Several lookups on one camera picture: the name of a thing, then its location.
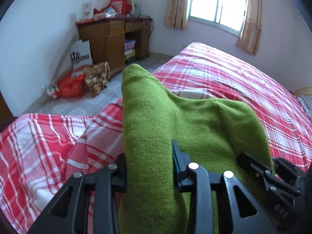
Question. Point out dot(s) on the red plaid bed sheet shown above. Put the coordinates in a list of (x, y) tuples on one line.
[(40, 151)]

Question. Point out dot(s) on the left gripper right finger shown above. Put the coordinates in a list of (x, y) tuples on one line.
[(237, 210)]

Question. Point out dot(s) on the red gift box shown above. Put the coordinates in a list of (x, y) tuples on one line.
[(122, 7)]

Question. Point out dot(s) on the green orange striped knit sweater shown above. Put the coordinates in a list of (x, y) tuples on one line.
[(213, 132)]

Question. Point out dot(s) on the gold patterned bag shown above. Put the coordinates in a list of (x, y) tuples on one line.
[(97, 77)]

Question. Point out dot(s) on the beige curtain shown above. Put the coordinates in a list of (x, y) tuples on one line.
[(177, 14), (252, 29)]

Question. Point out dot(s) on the red plastic bag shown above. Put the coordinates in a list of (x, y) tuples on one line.
[(69, 86)]

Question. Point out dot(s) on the striped pillow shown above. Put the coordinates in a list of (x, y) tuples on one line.
[(306, 102)]

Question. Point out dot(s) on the right beige curtain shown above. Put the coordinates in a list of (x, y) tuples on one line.
[(252, 29)]

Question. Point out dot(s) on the stacked boxes in desk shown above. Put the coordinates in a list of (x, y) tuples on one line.
[(130, 55)]

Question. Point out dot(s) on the cream wooden headboard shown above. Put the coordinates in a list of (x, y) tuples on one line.
[(303, 92)]

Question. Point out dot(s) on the white paper shopping bag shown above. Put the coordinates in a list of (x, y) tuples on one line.
[(80, 54)]

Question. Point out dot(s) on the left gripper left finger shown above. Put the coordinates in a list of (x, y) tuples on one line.
[(68, 210)]

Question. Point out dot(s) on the white card box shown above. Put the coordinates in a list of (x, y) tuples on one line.
[(87, 11)]

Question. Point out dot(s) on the left beige curtain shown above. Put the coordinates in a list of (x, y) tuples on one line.
[(177, 14)]

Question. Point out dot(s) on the window with green frame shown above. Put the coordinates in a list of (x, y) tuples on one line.
[(228, 15)]

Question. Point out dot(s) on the brown wooden desk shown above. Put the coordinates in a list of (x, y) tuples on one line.
[(107, 38)]

